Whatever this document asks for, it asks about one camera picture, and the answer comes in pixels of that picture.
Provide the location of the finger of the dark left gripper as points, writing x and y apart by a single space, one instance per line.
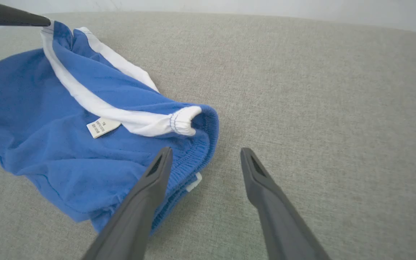
5 15

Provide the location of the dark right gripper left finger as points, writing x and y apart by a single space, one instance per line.
135 220

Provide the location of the grey fabric sofa cushion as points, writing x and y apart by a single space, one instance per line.
320 108

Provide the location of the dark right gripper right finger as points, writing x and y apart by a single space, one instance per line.
280 224

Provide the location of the blue shorts with white trim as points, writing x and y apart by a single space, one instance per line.
67 144

